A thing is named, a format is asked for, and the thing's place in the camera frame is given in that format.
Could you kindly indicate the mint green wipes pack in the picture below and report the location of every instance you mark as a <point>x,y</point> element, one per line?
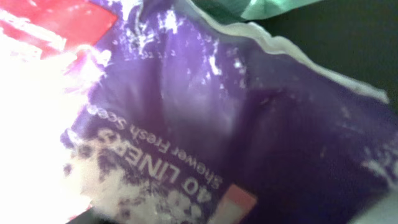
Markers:
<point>230,11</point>

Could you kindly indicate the grey plastic basket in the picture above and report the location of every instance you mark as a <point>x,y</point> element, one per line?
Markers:
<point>357,38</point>

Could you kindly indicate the purple pantyliner pack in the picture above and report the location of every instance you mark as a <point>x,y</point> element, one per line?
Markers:
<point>154,112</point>

